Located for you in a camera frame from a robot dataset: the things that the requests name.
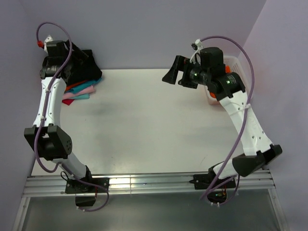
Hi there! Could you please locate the white plastic basket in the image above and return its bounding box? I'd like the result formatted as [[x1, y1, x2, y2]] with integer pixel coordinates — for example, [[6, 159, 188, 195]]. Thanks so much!
[[204, 55, 251, 106]]

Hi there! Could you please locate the teal folded t shirt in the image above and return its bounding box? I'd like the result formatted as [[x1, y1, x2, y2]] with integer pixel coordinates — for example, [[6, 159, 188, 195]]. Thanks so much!
[[68, 78, 102, 100]]

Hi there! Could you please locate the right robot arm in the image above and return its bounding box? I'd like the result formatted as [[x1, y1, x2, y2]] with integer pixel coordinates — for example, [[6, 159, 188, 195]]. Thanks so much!
[[162, 53, 282, 179]]

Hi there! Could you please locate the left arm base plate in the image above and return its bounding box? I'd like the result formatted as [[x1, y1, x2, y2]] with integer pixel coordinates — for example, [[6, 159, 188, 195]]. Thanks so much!
[[65, 177, 109, 194]]

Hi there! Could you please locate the magenta folded t shirt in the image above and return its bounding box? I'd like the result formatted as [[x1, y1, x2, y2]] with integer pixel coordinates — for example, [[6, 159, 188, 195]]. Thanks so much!
[[62, 99, 74, 105]]

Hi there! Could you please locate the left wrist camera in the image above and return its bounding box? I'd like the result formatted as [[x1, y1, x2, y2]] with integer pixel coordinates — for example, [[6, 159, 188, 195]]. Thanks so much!
[[37, 35, 68, 58]]

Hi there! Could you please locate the aluminium mounting rail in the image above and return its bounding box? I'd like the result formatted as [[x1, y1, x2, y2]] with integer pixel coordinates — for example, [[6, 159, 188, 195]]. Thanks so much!
[[22, 170, 276, 197]]

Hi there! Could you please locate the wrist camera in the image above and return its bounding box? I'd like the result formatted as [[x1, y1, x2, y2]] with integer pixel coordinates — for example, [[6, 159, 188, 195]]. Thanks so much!
[[37, 35, 68, 58], [190, 39, 225, 74]]

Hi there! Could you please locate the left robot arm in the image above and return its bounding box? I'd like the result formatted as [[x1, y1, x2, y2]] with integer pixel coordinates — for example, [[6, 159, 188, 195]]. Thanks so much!
[[24, 42, 91, 180]]

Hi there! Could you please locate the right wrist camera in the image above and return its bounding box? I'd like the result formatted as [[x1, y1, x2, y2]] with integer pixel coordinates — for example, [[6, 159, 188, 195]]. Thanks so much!
[[190, 39, 225, 74]]

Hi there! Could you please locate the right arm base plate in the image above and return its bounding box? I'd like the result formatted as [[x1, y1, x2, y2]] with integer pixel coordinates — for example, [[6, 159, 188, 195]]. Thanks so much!
[[189, 173, 236, 191]]

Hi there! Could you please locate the black t shirt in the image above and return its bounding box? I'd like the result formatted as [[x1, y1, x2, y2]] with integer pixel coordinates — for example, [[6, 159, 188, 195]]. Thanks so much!
[[64, 53, 103, 86]]

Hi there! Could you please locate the pink folded t shirt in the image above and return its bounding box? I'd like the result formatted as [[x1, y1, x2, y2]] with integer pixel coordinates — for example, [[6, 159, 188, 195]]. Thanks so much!
[[62, 86, 95, 100]]

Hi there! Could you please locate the orange folded t shirt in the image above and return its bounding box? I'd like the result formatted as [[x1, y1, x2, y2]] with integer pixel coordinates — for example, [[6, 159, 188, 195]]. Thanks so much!
[[65, 80, 87, 91]]

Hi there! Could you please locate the orange crumpled t shirt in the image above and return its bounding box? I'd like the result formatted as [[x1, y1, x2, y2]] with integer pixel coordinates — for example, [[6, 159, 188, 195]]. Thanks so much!
[[209, 65, 231, 98]]

